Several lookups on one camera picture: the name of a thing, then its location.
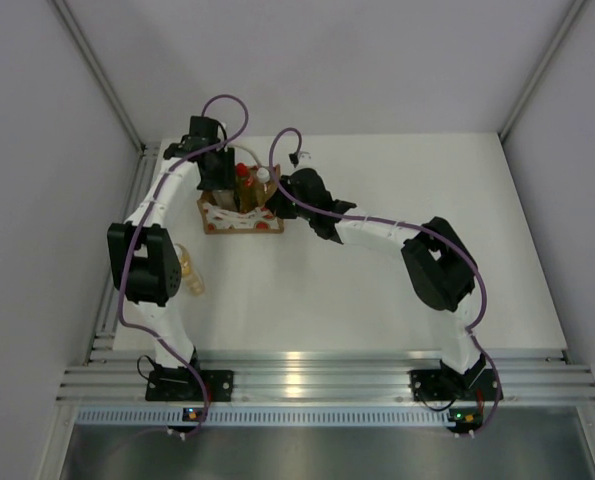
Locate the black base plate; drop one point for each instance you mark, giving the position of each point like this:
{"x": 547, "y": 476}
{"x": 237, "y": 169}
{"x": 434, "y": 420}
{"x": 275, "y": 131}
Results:
{"x": 434, "y": 385}
{"x": 179, "y": 385}

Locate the left aluminium frame post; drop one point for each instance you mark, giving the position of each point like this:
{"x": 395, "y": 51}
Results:
{"x": 67, "y": 18}

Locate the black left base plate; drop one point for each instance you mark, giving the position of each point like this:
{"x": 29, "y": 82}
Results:
{"x": 179, "y": 385}

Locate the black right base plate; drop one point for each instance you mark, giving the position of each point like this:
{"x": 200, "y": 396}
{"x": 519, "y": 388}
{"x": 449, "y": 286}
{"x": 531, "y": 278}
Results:
{"x": 434, "y": 385}

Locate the right aluminium frame post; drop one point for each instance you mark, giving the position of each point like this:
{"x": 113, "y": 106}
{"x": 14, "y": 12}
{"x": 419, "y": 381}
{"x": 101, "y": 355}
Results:
{"x": 572, "y": 15}

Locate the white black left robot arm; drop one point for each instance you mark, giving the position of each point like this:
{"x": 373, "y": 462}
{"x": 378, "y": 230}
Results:
{"x": 145, "y": 265}

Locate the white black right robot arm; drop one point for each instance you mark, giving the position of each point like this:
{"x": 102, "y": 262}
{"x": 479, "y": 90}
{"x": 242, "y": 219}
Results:
{"x": 440, "y": 269}

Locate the aluminium frame post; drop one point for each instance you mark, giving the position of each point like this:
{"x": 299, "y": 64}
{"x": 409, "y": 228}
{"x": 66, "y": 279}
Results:
{"x": 572, "y": 15}
{"x": 67, "y": 18}

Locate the yellow bottle red cap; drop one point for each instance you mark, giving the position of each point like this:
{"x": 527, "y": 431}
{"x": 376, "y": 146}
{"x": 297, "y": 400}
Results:
{"x": 245, "y": 188}

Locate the white slotted cable duct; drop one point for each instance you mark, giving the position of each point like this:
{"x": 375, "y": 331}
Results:
{"x": 222, "y": 416}

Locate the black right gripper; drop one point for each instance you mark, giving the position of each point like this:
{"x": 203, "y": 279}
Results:
{"x": 280, "y": 209}

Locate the amber bottle clear cap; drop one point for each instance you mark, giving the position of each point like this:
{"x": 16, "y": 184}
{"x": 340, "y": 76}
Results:
{"x": 190, "y": 276}

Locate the red dotted canvas bag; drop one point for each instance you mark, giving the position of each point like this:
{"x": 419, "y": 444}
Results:
{"x": 258, "y": 221}

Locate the clear bottle grey cap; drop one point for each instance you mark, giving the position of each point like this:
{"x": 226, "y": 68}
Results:
{"x": 225, "y": 199}

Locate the amber bottle white cap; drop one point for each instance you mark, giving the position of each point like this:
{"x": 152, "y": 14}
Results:
{"x": 263, "y": 186}

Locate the aluminium mounting rail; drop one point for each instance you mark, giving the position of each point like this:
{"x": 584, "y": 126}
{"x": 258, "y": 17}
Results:
{"x": 532, "y": 378}

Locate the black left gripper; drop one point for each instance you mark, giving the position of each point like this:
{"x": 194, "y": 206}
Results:
{"x": 227, "y": 178}

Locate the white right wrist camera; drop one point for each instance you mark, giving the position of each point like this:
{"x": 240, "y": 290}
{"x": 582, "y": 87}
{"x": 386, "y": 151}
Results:
{"x": 300, "y": 159}

